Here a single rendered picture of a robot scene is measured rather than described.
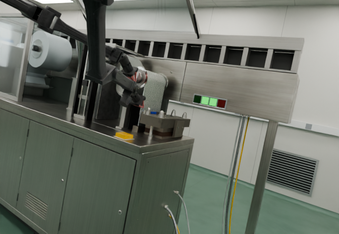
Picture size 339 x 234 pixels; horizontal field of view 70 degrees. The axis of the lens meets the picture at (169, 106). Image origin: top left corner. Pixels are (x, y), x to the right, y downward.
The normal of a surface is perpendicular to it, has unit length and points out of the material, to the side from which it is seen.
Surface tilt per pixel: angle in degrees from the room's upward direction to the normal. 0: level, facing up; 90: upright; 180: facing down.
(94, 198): 90
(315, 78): 90
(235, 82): 90
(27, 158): 90
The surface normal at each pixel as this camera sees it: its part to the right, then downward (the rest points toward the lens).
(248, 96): -0.50, -0.05
